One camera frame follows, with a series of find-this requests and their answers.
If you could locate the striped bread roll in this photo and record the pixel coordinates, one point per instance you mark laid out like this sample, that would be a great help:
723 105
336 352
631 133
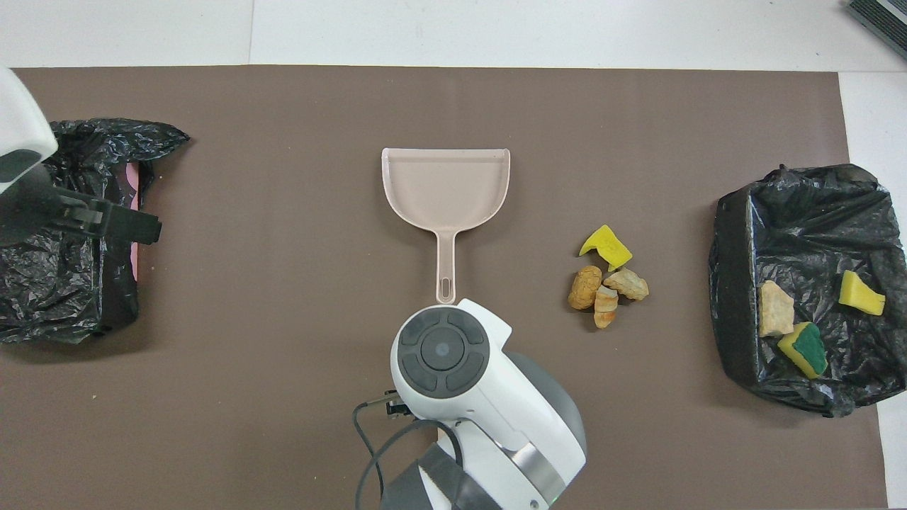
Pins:
606 306

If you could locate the pale bread chunk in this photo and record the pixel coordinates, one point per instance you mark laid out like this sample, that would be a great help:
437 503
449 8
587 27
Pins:
627 283

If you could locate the black bag lined bin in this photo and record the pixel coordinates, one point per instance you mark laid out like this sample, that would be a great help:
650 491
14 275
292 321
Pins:
808 227

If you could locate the brown table mat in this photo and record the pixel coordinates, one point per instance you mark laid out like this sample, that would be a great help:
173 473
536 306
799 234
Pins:
283 354

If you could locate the yellow sponge piece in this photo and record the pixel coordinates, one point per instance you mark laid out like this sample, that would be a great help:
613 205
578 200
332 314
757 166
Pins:
608 248
804 348
861 294

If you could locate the pale beige stone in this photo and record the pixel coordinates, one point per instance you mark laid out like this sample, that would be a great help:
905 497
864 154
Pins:
776 309

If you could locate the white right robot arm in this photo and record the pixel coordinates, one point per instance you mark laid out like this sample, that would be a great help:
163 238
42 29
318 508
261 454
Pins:
439 350

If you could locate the beige plastic dustpan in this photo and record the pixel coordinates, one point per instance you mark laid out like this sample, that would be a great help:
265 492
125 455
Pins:
446 188

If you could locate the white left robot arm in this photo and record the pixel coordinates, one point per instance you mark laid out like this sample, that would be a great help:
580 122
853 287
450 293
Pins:
21 120

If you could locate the round brown bread piece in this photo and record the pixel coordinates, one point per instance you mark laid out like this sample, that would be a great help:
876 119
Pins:
584 288

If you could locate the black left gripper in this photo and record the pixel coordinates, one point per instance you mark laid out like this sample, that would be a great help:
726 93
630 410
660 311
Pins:
28 209

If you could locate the dark grey ribbed object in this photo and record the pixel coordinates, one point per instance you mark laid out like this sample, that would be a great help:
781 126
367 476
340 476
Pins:
886 18

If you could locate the crumpled black trash bag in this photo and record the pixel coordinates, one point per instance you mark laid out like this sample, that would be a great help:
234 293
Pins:
64 297

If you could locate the pink plastic bin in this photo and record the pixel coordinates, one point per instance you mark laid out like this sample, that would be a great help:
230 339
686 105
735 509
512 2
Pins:
134 262

